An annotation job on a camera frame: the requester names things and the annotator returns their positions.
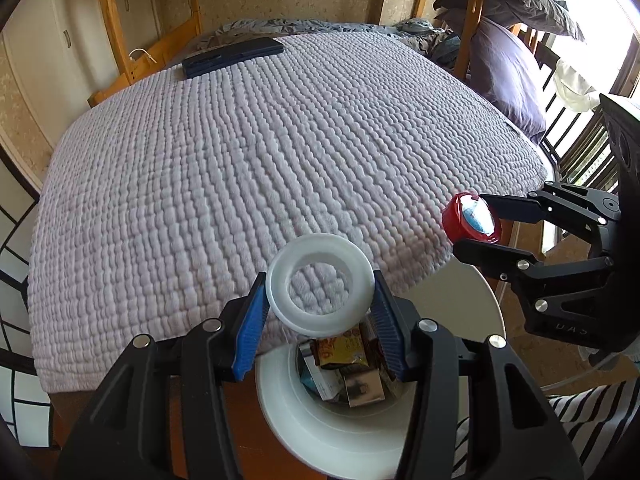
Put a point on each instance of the white quilted blanket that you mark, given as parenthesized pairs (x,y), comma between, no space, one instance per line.
(200,160)

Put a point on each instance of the white round bin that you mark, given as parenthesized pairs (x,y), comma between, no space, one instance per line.
(320,425)

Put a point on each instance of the black framed folding screen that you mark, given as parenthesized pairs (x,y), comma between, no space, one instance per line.
(15,280)

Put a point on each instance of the wooden bunk bed frame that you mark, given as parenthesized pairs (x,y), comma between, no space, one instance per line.
(115,25)

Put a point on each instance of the striped clothing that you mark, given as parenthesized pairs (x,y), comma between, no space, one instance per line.
(590,410)

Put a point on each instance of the dark wooden railing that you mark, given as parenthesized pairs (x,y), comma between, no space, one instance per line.
(555,130)

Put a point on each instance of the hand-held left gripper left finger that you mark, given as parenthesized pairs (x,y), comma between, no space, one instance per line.
(250,330)

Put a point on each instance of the red plastic lid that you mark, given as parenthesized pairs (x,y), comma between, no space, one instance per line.
(452,215)

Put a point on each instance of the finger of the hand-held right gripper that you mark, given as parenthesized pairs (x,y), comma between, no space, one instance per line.
(490,255)
(515,205)

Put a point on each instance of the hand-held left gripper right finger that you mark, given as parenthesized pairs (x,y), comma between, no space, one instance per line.
(387,330)

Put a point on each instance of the purple pillow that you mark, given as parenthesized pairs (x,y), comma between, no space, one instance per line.
(510,75)

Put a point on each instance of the dark blue flat case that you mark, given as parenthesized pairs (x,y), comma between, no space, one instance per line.
(230,55)

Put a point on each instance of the pile of discarded packaging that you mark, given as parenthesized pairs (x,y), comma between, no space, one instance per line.
(350,370)

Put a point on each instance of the white cloth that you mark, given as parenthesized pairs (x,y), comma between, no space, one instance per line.
(575,90)

